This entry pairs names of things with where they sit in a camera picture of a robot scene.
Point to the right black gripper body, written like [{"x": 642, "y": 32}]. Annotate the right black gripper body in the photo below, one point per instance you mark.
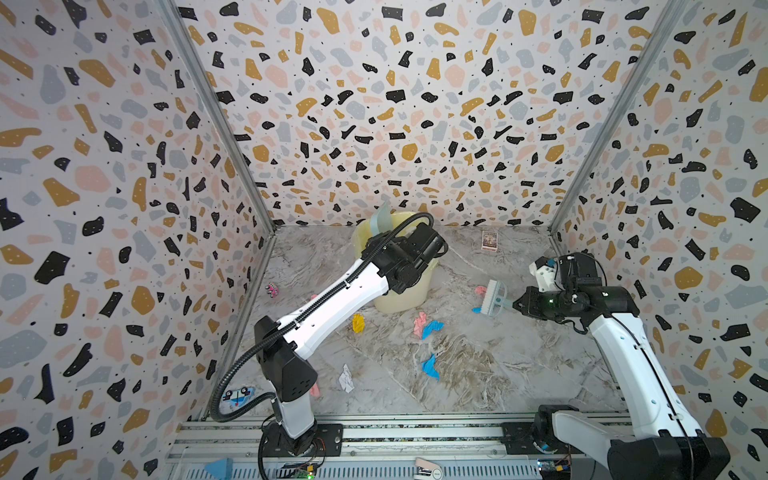
[{"x": 520, "y": 301}]

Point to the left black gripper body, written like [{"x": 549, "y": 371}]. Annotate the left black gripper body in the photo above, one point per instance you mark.
[{"x": 389, "y": 241}]

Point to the teal hand brush white bristles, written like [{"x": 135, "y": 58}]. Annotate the teal hand brush white bristles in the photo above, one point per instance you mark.
[{"x": 496, "y": 300}]

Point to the teal plastic dustpan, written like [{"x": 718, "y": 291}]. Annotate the teal plastic dustpan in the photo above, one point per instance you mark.
[{"x": 381, "y": 221}]

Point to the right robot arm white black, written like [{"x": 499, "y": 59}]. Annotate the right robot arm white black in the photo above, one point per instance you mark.
[{"x": 666, "y": 441}]

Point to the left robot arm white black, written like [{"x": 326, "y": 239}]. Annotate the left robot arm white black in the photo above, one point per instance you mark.
[{"x": 285, "y": 361}]

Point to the pink paper scrap centre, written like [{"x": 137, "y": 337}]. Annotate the pink paper scrap centre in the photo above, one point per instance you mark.
[{"x": 420, "y": 323}]

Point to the yellow paper scrap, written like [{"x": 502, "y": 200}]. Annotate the yellow paper scrap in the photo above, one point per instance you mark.
[{"x": 358, "y": 323}]

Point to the blue paper scrap centre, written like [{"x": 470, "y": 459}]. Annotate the blue paper scrap centre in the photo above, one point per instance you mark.
[{"x": 430, "y": 328}]

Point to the small card box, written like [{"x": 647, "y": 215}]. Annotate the small card box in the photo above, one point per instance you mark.
[{"x": 489, "y": 241}]

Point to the blue paper scrap lower left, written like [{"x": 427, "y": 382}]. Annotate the blue paper scrap lower left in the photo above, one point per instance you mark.
[{"x": 429, "y": 367}]

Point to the small pink toy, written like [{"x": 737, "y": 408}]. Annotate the small pink toy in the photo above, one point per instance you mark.
[{"x": 272, "y": 290}]

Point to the white paper scrap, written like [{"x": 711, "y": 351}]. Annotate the white paper scrap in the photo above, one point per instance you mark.
[{"x": 346, "y": 380}]

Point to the blue toy car sticker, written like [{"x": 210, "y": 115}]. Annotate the blue toy car sticker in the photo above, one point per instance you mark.
[{"x": 235, "y": 398}]

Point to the blue triangular object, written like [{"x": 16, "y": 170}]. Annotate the blue triangular object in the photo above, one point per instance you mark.
[{"x": 220, "y": 469}]

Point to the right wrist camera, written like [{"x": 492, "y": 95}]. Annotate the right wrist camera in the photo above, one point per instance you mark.
[{"x": 546, "y": 273}]

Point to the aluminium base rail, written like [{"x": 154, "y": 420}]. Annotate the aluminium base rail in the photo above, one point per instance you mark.
[{"x": 466, "y": 446}]

